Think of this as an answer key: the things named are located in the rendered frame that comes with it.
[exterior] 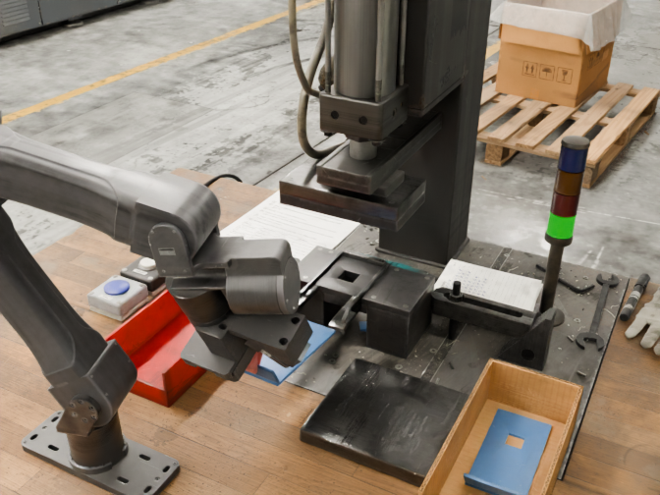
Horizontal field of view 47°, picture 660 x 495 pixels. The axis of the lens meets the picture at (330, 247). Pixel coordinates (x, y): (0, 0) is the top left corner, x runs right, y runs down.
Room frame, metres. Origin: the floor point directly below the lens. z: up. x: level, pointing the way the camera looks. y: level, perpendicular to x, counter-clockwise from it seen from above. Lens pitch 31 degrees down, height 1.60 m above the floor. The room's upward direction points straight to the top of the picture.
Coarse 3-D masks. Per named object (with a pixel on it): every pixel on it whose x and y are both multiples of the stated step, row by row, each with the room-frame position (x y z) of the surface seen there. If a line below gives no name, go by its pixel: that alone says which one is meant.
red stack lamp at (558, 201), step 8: (552, 200) 0.96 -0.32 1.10; (560, 200) 0.95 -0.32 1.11; (568, 200) 0.94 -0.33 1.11; (576, 200) 0.95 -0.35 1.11; (552, 208) 0.96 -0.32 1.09; (560, 208) 0.95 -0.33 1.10; (568, 208) 0.94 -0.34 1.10; (576, 208) 0.95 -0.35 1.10; (560, 216) 0.95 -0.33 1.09; (568, 216) 0.94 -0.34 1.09
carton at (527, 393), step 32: (480, 384) 0.73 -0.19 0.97; (512, 384) 0.76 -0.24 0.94; (544, 384) 0.74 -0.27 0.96; (576, 384) 0.72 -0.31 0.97; (480, 416) 0.73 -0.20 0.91; (544, 416) 0.73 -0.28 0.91; (576, 416) 0.71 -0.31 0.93; (448, 448) 0.62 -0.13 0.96; (544, 448) 0.68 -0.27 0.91; (448, 480) 0.63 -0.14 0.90; (544, 480) 0.63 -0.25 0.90
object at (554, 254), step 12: (564, 144) 0.96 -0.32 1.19; (576, 144) 0.95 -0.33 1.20; (588, 144) 0.95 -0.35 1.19; (552, 240) 0.95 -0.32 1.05; (564, 240) 0.94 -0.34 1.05; (552, 252) 0.96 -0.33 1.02; (552, 264) 0.95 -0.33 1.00; (552, 276) 0.95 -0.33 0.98; (552, 288) 0.95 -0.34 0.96; (552, 300) 0.95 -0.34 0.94; (540, 312) 0.96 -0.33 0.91
